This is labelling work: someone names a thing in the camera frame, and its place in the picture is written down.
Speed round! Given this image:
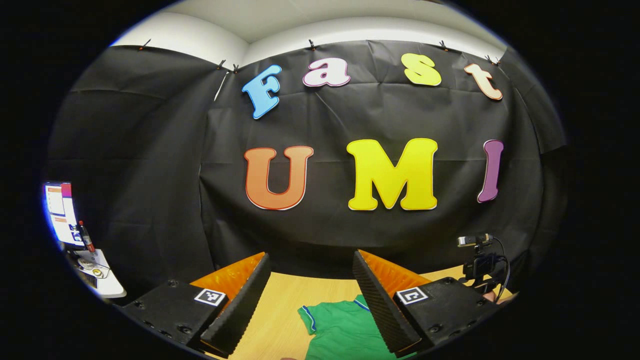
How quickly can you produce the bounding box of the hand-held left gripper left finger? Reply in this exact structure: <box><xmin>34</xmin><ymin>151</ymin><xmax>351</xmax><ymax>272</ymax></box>
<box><xmin>120</xmin><ymin>251</ymin><xmax>272</xmax><ymax>358</ymax></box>

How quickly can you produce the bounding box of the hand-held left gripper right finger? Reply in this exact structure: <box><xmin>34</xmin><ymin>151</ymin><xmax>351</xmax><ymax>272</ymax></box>
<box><xmin>352</xmin><ymin>250</ymin><xmax>502</xmax><ymax>358</ymax></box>

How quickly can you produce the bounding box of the green T-shirt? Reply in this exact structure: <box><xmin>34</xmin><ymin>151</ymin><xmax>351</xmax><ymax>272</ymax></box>
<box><xmin>298</xmin><ymin>294</ymin><xmax>417</xmax><ymax>360</ymax></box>

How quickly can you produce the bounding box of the white side table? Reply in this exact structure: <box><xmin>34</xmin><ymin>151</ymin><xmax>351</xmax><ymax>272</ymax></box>
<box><xmin>67</xmin><ymin>247</ymin><xmax>127</xmax><ymax>299</ymax></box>

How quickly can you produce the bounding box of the black backdrop cloth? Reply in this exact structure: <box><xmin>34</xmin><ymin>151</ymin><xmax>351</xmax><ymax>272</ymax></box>
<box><xmin>47</xmin><ymin>40</ymin><xmax>568</xmax><ymax>301</ymax></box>

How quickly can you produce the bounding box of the computer monitor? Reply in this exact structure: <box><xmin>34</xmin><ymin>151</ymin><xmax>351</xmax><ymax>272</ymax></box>
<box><xmin>43</xmin><ymin>181</ymin><xmax>85</xmax><ymax>249</ymax></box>

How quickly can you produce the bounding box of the row of small backdrop clips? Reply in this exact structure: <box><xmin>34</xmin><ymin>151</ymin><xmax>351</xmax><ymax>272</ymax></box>
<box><xmin>139</xmin><ymin>39</ymin><xmax>502</xmax><ymax>73</ymax></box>

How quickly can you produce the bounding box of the coiled white cable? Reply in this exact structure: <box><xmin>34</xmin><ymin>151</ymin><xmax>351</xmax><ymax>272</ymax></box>
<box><xmin>76</xmin><ymin>256</ymin><xmax>110</xmax><ymax>280</ymax></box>

